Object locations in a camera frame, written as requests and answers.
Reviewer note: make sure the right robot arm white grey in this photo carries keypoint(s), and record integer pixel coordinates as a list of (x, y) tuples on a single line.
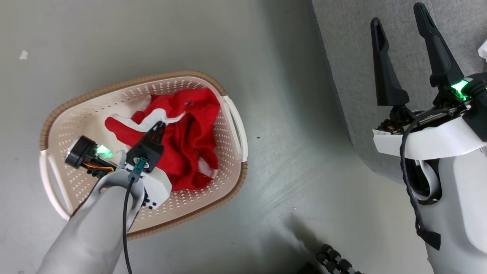
[(456, 198)]

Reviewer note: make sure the red garment with white trim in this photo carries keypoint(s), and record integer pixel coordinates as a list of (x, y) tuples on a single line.
[(190, 144)]

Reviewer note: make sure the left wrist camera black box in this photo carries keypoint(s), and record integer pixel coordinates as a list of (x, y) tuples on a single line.
[(146, 152)]

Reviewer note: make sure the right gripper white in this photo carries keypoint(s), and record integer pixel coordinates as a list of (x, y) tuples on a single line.
[(430, 139)]

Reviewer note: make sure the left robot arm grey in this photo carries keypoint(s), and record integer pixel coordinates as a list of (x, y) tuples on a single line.
[(91, 228)]

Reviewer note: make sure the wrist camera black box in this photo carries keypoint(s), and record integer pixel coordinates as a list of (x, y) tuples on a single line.
[(146, 152), (477, 114)]

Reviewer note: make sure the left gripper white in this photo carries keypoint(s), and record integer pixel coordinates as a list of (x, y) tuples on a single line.
[(158, 186)]

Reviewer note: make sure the grey fabric sofa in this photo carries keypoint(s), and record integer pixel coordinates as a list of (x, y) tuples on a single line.
[(350, 57)]

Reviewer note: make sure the white cloth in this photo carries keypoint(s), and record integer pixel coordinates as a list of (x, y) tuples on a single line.
[(483, 49)]

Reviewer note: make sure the cream laundry basket brown rim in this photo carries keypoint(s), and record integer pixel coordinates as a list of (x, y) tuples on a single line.
[(76, 118)]

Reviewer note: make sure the small white paper scrap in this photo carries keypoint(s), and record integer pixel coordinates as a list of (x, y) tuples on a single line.
[(23, 55)]

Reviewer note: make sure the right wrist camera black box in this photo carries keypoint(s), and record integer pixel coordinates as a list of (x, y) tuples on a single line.
[(477, 114)]

